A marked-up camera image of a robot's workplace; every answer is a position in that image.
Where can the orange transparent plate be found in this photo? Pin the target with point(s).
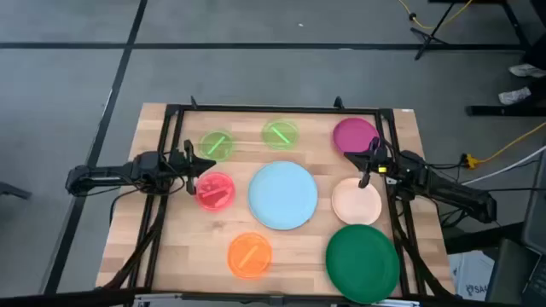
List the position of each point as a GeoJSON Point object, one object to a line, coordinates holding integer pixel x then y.
{"type": "Point", "coordinates": [249, 256]}

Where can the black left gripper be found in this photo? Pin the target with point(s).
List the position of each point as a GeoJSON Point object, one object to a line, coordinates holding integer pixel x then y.
{"type": "Point", "coordinates": [189, 166]}

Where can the person's white shoe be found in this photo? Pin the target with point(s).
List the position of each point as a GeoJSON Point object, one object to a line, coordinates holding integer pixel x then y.
{"type": "Point", "coordinates": [526, 70]}
{"type": "Point", "coordinates": [514, 96]}

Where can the peach plastic plate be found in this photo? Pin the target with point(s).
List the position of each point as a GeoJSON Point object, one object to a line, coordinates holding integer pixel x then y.
{"type": "Point", "coordinates": [356, 206]}

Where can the magenta plastic plate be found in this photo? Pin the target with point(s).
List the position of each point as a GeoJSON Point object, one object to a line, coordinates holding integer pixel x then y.
{"type": "Point", "coordinates": [352, 134]}

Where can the large dark green plate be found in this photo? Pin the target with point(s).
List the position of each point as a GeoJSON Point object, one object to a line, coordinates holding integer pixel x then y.
{"type": "Point", "coordinates": [362, 264]}

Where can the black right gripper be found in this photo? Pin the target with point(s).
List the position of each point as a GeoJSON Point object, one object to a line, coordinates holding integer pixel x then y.
{"type": "Point", "coordinates": [376, 162]}

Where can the green transparent plate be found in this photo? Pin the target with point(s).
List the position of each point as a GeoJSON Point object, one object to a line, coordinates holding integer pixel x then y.
{"type": "Point", "coordinates": [216, 146]}
{"type": "Point", "coordinates": [280, 134]}

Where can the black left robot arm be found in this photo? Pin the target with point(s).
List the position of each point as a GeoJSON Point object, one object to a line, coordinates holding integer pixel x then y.
{"type": "Point", "coordinates": [102, 175]}

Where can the black tripod stand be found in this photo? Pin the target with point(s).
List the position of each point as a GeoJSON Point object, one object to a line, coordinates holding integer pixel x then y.
{"type": "Point", "coordinates": [428, 37]}

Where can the large light blue plate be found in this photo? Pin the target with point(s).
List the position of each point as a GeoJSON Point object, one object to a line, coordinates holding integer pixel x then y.
{"type": "Point", "coordinates": [282, 195]}

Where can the white printed bag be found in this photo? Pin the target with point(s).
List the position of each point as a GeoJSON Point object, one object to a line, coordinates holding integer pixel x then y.
{"type": "Point", "coordinates": [471, 277]}

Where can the red transparent plate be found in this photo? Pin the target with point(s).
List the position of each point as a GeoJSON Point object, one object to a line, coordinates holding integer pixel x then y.
{"type": "Point", "coordinates": [215, 192]}

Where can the black box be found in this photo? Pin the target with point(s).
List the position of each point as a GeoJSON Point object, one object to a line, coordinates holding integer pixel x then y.
{"type": "Point", "coordinates": [507, 273]}

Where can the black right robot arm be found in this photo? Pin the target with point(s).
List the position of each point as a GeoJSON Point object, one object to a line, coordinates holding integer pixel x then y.
{"type": "Point", "coordinates": [448, 187]}

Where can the black metal table frame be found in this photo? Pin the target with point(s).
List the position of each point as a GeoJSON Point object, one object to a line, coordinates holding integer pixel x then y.
{"type": "Point", "coordinates": [273, 109]}

